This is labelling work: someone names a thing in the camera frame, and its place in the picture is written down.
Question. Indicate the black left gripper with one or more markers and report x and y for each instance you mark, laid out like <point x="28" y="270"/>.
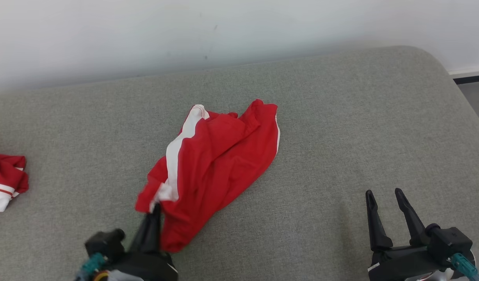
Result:
<point x="149" y="267"/>

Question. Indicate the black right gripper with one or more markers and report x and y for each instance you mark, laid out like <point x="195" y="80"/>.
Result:
<point x="407" y="265"/>

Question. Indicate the red shorts with white band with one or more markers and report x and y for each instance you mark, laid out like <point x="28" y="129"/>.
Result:
<point x="216" y="168"/>

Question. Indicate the red white basketball jersey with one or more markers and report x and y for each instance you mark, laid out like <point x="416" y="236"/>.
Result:
<point x="5" y="175"/>

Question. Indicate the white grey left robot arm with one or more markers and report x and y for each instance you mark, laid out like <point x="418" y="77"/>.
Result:
<point x="124" y="276"/>

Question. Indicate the grey fabric sofa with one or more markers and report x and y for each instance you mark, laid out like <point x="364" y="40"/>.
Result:
<point x="321" y="117"/>

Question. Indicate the white skirting board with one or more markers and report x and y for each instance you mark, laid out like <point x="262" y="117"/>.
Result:
<point x="469" y="72"/>

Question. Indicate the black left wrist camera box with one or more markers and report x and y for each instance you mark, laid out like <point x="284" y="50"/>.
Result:
<point x="104" y="242"/>

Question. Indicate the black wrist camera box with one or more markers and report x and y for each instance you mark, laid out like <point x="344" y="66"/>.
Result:
<point x="104" y="242"/>
<point x="450" y="240"/>

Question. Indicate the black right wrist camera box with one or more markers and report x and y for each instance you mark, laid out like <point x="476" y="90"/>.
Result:
<point x="450" y="240"/>

